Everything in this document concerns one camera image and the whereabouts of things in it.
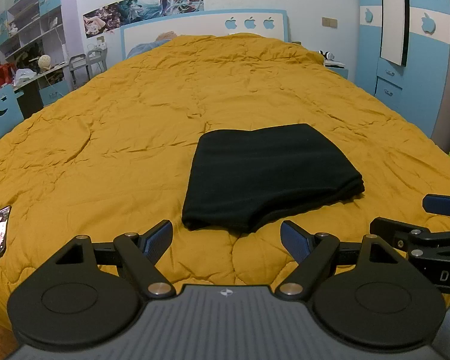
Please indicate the blue white wardrobe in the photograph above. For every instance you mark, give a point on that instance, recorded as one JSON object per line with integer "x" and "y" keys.
{"x": 403, "y": 56}

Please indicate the cluttered desk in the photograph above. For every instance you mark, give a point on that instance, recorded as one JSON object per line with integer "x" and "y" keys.
{"x": 42, "y": 90}

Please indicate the black pants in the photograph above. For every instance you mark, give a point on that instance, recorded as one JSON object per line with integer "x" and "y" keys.
{"x": 243, "y": 180}

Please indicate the wall switch plate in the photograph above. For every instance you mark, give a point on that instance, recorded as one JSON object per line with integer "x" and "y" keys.
{"x": 329, "y": 22}

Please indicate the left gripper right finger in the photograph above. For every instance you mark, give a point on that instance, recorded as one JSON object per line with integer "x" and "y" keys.
{"x": 315, "y": 258}

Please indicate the anime wall posters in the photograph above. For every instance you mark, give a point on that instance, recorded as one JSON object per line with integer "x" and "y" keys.
{"x": 116, "y": 14}

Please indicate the white blue bookshelf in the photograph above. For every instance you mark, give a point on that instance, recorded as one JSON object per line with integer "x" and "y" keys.
{"x": 30, "y": 28}

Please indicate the yellow quilt bedspread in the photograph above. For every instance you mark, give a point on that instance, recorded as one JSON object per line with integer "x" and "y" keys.
{"x": 115, "y": 156}

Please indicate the blue pillow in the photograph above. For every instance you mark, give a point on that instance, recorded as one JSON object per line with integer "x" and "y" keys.
{"x": 145, "y": 47}

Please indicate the blue nightstand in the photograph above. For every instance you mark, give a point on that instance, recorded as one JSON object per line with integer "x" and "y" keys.
{"x": 341, "y": 71}

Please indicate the black white headphones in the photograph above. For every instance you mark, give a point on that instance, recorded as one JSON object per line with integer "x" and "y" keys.
{"x": 327, "y": 55}

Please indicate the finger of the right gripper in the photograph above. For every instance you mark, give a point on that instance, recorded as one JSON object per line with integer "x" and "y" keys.
{"x": 398, "y": 234}
{"x": 437, "y": 204}

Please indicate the round white plush toy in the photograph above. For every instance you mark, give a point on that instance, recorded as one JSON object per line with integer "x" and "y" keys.
{"x": 44, "y": 63}

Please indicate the white blue apple headboard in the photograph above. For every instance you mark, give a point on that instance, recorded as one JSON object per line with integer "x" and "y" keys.
{"x": 268, "y": 23}

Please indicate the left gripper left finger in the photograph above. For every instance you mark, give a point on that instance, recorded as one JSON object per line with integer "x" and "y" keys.
{"x": 138, "y": 256}

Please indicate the blue smiley chair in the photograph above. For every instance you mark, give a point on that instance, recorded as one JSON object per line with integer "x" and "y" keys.
{"x": 10, "y": 112}

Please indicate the grey plastic chair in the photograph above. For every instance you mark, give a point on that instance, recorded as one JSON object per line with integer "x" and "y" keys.
{"x": 96, "y": 56}

